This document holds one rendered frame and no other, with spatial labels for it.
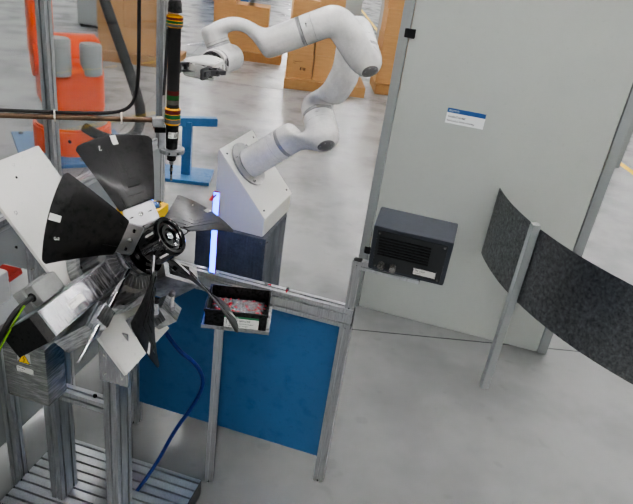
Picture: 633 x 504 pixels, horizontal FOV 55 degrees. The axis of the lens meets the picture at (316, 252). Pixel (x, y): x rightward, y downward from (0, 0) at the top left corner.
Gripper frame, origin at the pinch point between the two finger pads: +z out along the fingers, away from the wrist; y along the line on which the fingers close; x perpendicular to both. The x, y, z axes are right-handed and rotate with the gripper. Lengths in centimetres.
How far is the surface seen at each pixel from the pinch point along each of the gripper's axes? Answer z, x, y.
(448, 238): -21, -41, -81
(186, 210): -7.2, -46.2, 2.7
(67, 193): 41.5, -25.3, 11.3
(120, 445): 25, -123, 9
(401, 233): -19, -42, -66
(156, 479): 5, -157, 6
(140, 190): 13.1, -33.4, 7.8
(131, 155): 7.3, -25.7, 14.1
